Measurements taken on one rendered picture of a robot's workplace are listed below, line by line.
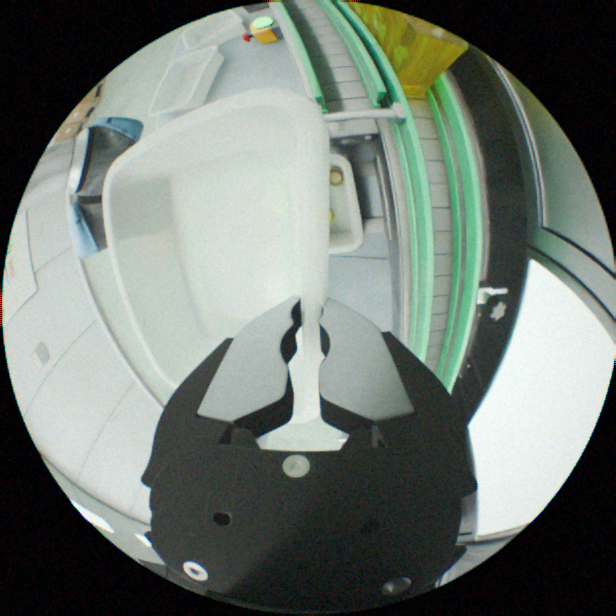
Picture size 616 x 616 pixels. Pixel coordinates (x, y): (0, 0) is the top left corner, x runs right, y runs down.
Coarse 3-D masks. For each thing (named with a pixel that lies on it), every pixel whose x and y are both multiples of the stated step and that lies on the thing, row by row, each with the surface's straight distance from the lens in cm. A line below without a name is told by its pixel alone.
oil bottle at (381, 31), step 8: (376, 8) 33; (384, 8) 30; (376, 16) 34; (384, 16) 31; (392, 16) 29; (376, 24) 35; (384, 24) 32; (392, 24) 30; (376, 32) 36; (384, 32) 32; (376, 40) 37; (384, 40) 34; (384, 48) 35
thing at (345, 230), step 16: (336, 160) 38; (352, 176) 37; (336, 192) 44; (352, 192) 37; (336, 208) 44; (352, 208) 37; (336, 224) 45; (352, 224) 43; (336, 240) 42; (352, 240) 40
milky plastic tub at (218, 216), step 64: (192, 128) 13; (256, 128) 13; (320, 128) 9; (128, 192) 20; (192, 192) 21; (256, 192) 17; (320, 192) 9; (128, 256) 20; (192, 256) 22; (256, 256) 18; (320, 256) 9; (192, 320) 26
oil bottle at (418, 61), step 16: (400, 16) 27; (400, 32) 28; (416, 32) 24; (432, 32) 24; (448, 32) 24; (400, 48) 29; (416, 48) 26; (432, 48) 26; (448, 48) 26; (464, 48) 26; (400, 64) 30; (416, 64) 29; (432, 64) 29; (448, 64) 29; (400, 80) 33; (416, 80) 34; (432, 80) 34
